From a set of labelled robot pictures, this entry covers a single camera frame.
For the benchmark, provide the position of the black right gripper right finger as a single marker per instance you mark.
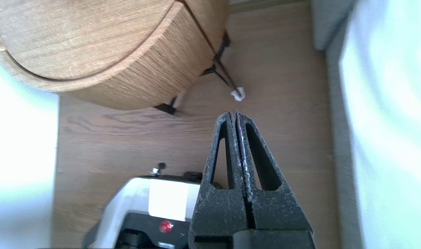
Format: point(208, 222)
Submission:
point(279, 211)

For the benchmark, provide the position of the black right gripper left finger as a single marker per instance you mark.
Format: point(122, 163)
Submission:
point(217, 211)

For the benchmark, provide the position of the round wooden bedside table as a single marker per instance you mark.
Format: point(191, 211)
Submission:
point(75, 34)
point(144, 76)

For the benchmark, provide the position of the white robot base body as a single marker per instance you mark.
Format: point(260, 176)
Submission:
point(137, 197)

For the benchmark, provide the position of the white tape scrap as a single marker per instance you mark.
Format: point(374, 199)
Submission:
point(238, 93)

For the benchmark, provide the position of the white bed sheet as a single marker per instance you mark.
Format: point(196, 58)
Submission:
point(397, 138)

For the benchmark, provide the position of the brown skirting board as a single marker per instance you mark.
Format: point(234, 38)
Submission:
point(265, 4)

